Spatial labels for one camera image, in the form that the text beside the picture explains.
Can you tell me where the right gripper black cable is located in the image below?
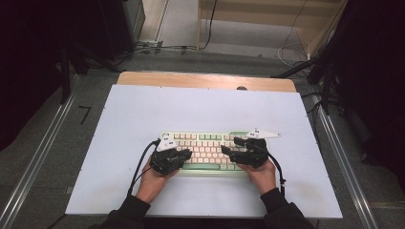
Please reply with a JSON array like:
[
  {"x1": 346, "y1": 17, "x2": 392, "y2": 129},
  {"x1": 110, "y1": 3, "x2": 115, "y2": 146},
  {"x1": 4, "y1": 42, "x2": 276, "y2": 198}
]
[{"x1": 266, "y1": 152, "x2": 288, "y2": 198}]

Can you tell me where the dark curtain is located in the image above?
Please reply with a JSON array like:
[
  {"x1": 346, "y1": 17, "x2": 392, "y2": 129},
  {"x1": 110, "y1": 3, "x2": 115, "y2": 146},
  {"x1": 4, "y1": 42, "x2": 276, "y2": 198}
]
[
  {"x1": 330, "y1": 0, "x2": 405, "y2": 192},
  {"x1": 0, "y1": 0, "x2": 106, "y2": 152}
]

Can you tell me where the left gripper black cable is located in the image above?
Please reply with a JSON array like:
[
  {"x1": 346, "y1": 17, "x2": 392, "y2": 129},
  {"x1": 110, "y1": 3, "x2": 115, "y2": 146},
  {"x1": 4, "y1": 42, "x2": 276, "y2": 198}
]
[{"x1": 126, "y1": 138, "x2": 161, "y2": 197}]

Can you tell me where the person's left hand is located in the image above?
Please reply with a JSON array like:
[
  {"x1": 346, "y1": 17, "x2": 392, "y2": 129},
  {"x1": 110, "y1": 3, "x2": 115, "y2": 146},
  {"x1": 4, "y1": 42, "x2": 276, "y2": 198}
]
[{"x1": 135, "y1": 157, "x2": 180, "y2": 205}]

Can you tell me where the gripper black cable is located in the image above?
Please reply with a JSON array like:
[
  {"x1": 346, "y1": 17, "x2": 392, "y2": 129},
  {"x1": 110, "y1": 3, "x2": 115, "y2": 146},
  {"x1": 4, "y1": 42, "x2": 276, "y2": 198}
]
[
  {"x1": 266, "y1": 152, "x2": 288, "y2": 198},
  {"x1": 126, "y1": 138, "x2": 161, "y2": 197}
]

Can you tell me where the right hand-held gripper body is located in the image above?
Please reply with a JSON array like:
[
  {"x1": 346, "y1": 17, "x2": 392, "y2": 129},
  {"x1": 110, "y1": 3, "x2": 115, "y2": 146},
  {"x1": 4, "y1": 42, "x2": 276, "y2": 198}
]
[{"x1": 231, "y1": 128, "x2": 283, "y2": 170}]

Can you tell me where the aluminium floor rail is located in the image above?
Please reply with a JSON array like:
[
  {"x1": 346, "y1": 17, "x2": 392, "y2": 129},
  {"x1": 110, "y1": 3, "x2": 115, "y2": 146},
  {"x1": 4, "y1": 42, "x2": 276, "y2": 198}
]
[
  {"x1": 309, "y1": 94, "x2": 380, "y2": 229},
  {"x1": 0, "y1": 90, "x2": 79, "y2": 229}
]

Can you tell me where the person's right hand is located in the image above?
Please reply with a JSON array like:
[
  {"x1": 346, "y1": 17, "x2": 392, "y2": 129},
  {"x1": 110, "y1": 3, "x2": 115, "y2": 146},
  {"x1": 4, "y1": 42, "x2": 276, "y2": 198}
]
[{"x1": 236, "y1": 157, "x2": 278, "y2": 196}]

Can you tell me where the wooden table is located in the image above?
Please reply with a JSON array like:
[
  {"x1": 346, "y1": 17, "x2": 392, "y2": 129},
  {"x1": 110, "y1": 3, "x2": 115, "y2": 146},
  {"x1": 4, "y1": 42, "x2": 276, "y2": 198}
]
[{"x1": 116, "y1": 71, "x2": 298, "y2": 94}]

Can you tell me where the black floor cable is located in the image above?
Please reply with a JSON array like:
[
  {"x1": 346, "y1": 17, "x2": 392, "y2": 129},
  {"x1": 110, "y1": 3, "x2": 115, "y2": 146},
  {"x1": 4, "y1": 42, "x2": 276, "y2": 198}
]
[{"x1": 122, "y1": 0, "x2": 219, "y2": 57}]

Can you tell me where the green and pink keyboard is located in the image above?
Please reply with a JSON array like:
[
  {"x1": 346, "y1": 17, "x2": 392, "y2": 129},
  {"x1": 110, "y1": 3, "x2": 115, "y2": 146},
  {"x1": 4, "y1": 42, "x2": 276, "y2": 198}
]
[{"x1": 159, "y1": 130, "x2": 266, "y2": 177}]

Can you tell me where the white floor cable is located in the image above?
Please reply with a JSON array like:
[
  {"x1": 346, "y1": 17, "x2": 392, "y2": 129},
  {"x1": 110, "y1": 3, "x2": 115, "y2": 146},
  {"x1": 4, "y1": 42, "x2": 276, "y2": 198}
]
[{"x1": 276, "y1": 0, "x2": 310, "y2": 69}]

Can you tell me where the light wooden shelf unit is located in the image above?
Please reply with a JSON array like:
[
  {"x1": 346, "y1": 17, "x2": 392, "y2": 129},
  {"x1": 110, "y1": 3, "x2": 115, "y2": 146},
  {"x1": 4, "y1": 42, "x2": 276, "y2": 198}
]
[{"x1": 196, "y1": 0, "x2": 349, "y2": 59}]

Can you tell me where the white table board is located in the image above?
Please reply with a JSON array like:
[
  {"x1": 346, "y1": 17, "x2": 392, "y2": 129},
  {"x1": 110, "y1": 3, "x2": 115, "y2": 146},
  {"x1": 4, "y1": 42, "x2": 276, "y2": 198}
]
[{"x1": 64, "y1": 83, "x2": 344, "y2": 220}]

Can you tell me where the grey power strip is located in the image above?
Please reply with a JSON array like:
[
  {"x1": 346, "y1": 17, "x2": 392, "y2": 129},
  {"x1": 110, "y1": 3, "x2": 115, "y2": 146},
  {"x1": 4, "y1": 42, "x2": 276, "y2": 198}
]
[{"x1": 137, "y1": 39, "x2": 164, "y2": 49}]

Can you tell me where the black metal stand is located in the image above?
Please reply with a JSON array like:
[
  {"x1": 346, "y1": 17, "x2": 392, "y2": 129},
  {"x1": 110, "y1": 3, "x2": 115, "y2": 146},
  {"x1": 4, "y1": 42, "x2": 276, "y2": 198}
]
[
  {"x1": 57, "y1": 41, "x2": 123, "y2": 105},
  {"x1": 270, "y1": 30, "x2": 346, "y2": 116}
]

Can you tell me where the black cabinet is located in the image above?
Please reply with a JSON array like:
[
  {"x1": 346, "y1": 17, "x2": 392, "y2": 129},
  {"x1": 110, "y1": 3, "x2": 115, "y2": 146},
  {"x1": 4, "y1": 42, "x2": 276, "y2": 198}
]
[{"x1": 96, "y1": 0, "x2": 147, "y2": 62}]

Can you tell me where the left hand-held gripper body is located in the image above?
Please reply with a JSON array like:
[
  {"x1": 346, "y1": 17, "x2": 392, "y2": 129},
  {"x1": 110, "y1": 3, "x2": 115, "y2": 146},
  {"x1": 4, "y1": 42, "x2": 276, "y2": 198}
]
[{"x1": 149, "y1": 133, "x2": 183, "y2": 176}]

